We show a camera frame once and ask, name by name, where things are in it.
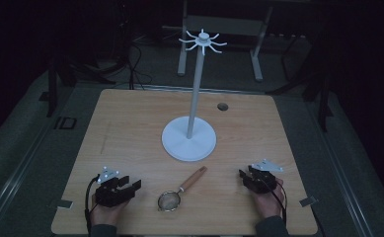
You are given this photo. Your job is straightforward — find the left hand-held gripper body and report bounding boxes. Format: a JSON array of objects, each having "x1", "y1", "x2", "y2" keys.
[{"x1": 95, "y1": 166, "x2": 136, "y2": 208}]

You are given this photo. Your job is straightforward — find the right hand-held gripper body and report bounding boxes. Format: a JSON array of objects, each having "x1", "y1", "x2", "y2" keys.
[{"x1": 250, "y1": 158, "x2": 284, "y2": 195}]

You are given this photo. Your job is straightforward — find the metal strainer with wooden handle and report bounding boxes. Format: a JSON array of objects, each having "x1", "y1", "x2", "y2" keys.
[{"x1": 157, "y1": 165, "x2": 209, "y2": 213}]

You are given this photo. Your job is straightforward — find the white hook stand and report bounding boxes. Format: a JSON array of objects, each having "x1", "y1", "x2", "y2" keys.
[{"x1": 161, "y1": 28, "x2": 229, "y2": 163}]

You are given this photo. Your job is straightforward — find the person's left hand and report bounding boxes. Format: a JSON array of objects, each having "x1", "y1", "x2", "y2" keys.
[{"x1": 89, "y1": 195, "x2": 130, "y2": 227}]

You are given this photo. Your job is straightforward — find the person's right hand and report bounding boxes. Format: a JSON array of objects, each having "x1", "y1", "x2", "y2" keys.
[{"x1": 252, "y1": 178, "x2": 285, "y2": 221}]

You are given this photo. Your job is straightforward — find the grey tape strip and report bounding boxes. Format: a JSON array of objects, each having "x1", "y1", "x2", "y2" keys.
[
  {"x1": 298, "y1": 195, "x2": 319, "y2": 208},
  {"x1": 55, "y1": 198, "x2": 74, "y2": 210}
]

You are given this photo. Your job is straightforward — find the black metal stand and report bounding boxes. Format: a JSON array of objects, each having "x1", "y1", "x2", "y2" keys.
[
  {"x1": 267, "y1": 19, "x2": 336, "y2": 133},
  {"x1": 38, "y1": 55, "x2": 116, "y2": 119}
]

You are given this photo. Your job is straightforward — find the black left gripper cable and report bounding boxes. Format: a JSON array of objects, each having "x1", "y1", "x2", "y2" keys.
[{"x1": 84, "y1": 175, "x2": 101, "y2": 235}]

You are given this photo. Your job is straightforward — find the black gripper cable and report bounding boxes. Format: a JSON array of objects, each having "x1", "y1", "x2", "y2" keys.
[
  {"x1": 84, "y1": 175, "x2": 101, "y2": 235},
  {"x1": 270, "y1": 180, "x2": 288, "y2": 225}
]

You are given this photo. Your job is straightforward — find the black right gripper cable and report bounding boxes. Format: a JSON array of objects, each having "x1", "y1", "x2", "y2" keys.
[{"x1": 270, "y1": 180, "x2": 288, "y2": 225}]

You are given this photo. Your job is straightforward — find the black floor bracket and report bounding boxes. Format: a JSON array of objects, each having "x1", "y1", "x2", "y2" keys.
[{"x1": 53, "y1": 116, "x2": 78, "y2": 130}]

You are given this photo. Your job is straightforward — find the black floor cables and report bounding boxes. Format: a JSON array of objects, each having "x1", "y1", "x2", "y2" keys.
[{"x1": 121, "y1": 19, "x2": 154, "y2": 91}]

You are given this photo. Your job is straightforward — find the grey metal table frame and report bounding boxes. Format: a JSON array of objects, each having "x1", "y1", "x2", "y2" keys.
[{"x1": 177, "y1": 0, "x2": 275, "y2": 83}]

